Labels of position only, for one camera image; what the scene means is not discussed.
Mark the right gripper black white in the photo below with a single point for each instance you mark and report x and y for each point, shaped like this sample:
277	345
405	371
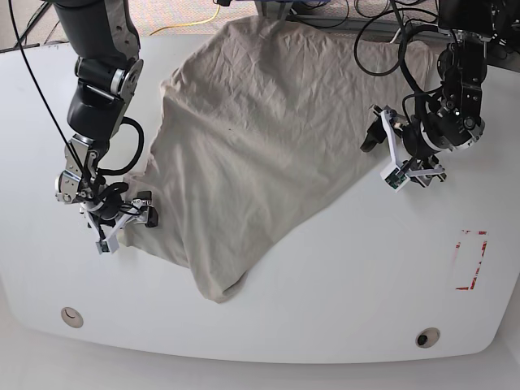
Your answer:
109	217

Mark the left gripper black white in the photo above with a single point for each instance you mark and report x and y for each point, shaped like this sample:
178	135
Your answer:
420	165

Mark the beige grey t-shirt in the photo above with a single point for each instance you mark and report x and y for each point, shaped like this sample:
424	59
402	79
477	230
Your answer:
261	129

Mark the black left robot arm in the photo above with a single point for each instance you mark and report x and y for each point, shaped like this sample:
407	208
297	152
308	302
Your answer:
447	118

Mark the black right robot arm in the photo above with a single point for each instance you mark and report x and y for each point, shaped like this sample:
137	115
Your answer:
107	70

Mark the left round table grommet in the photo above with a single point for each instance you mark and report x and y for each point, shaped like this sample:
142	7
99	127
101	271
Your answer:
72	317

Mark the round table grommet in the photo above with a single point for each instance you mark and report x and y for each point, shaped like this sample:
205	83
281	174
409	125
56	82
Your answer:
427	338
72	317

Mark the red tape rectangle marking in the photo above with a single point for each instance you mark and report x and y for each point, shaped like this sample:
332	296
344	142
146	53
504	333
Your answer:
468	257

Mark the right round table grommet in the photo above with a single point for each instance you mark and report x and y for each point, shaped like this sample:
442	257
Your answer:
427	338

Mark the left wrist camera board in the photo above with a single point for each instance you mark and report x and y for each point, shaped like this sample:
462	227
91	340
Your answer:
394	177

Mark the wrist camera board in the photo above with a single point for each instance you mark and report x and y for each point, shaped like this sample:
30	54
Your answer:
394	177
108	246

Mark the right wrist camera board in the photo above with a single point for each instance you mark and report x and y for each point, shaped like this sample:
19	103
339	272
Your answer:
108	246

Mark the aluminium frame rail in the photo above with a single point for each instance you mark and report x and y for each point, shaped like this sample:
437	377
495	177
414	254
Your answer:
348	17

